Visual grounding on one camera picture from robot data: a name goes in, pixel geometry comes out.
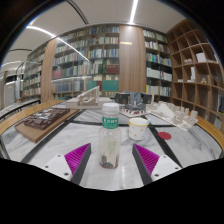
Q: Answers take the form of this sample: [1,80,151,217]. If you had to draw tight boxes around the white city block model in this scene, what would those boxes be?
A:
[146,100,200,132]

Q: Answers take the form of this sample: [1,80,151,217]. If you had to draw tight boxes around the clear plastic bottle green label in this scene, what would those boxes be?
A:
[98,102,123,170]

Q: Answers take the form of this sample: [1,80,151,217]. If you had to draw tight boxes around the flat round red coaster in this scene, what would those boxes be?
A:
[157,131,172,141]

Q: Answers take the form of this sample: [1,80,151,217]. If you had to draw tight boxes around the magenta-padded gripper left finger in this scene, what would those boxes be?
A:
[41,142,92,186]

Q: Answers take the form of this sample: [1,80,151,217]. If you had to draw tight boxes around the white stepped architectural model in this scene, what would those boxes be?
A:
[65,85,113,111]

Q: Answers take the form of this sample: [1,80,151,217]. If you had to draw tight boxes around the tall bookshelf wall with books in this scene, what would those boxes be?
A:
[19,24,174,103]

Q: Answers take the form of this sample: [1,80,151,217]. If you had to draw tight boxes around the wooden grid shelf unit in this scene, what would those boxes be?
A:
[166,18,224,134]

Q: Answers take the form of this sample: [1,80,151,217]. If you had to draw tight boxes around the brown model on wooden board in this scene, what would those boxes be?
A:
[14,107,81,144]

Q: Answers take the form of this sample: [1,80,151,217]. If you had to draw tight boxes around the white mug yellow rim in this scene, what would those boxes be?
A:
[128,116,152,141]

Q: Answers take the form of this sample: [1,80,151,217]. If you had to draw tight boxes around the ceiling light strips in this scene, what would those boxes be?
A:
[1,0,140,66]

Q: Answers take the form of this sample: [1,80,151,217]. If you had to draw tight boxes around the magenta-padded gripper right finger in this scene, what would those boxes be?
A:
[131,143,183,186]

